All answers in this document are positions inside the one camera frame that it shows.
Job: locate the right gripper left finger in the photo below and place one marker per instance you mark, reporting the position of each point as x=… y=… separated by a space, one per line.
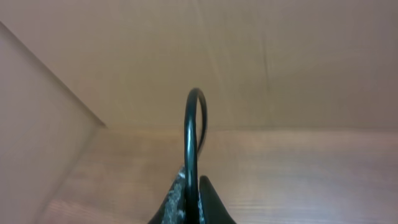
x=172 y=209

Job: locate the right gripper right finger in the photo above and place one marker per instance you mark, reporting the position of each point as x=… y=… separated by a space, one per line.
x=214 y=211

